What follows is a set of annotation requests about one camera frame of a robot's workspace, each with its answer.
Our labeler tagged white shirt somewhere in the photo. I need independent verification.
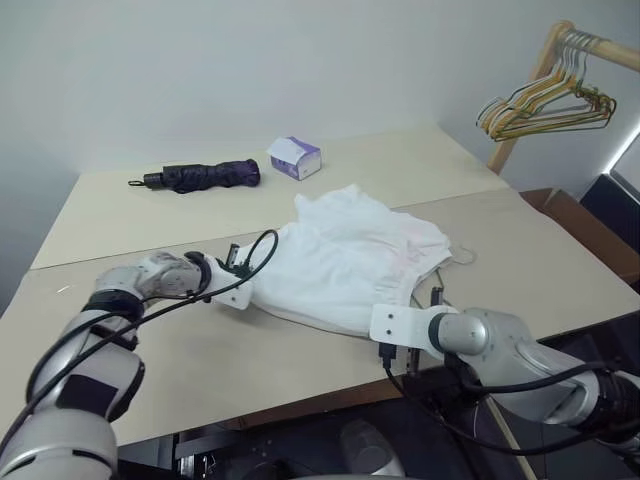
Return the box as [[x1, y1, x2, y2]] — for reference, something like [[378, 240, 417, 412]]
[[249, 183, 454, 339]]

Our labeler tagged purple white tissue box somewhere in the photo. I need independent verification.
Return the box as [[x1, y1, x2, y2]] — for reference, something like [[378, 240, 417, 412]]
[[266, 134, 323, 181]]

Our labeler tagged dark purple folded umbrella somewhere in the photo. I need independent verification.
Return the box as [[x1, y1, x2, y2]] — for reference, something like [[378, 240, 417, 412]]
[[127, 158, 262, 196]]

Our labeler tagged grey rounded shape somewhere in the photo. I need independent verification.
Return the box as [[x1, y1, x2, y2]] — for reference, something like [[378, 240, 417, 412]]
[[339, 418, 406, 480]]

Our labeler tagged brown cardboard box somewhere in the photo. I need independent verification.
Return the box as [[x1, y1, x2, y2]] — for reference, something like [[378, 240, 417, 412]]
[[518, 186, 640, 290]]

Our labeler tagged wooden stick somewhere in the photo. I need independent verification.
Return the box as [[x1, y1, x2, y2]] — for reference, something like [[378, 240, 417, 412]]
[[486, 398, 534, 480]]

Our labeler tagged black panel with bright edge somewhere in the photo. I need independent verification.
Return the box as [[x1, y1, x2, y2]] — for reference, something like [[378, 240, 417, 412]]
[[578, 117, 640, 242]]

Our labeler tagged wooden clothes rack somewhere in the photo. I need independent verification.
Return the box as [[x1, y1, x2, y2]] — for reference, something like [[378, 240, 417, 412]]
[[487, 19, 640, 176]]

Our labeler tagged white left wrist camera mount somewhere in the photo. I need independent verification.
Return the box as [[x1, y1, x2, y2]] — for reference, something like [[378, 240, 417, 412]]
[[207, 243, 256, 312]]

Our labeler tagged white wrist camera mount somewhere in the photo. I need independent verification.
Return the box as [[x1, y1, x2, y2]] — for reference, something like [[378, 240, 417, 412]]
[[207, 243, 256, 312], [369, 285, 454, 352]]

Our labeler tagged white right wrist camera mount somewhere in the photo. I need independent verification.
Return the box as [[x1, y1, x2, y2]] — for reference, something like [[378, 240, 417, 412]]
[[369, 285, 454, 352]]

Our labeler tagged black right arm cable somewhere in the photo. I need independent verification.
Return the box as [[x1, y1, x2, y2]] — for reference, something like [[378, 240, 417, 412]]
[[377, 341, 612, 457]]

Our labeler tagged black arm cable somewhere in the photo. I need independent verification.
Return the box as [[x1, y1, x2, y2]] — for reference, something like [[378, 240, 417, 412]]
[[0, 228, 280, 441], [377, 341, 612, 457]]

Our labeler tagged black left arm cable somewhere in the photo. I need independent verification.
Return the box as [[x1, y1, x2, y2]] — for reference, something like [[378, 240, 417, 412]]
[[0, 228, 280, 441]]

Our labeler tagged gold wire hanger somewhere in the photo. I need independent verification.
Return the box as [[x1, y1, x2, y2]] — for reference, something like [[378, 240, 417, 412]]
[[477, 29, 617, 141]]

